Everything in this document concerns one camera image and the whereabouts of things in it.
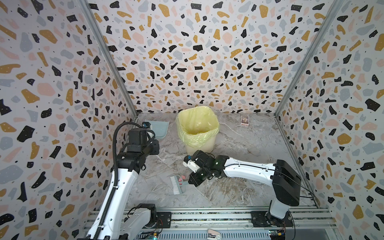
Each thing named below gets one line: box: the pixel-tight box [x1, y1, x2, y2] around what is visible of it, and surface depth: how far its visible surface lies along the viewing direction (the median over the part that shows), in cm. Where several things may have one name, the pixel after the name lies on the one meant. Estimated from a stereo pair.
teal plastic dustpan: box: [145, 119, 170, 139], surface depth 82 cm
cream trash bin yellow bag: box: [176, 106, 220, 155], surface depth 90 cm
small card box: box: [240, 115, 250, 126], surface depth 119 cm
